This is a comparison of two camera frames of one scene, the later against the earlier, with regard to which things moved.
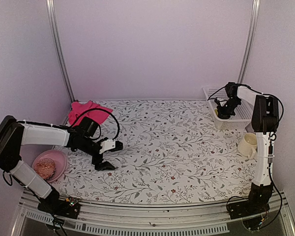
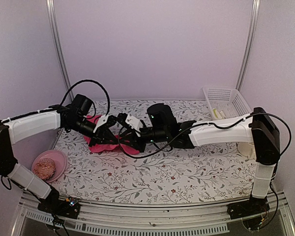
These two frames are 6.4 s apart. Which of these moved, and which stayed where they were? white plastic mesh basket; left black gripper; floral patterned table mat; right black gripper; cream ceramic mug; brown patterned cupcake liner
Moved: left black gripper; right black gripper
Stayed: cream ceramic mug; white plastic mesh basket; brown patterned cupcake liner; floral patterned table mat
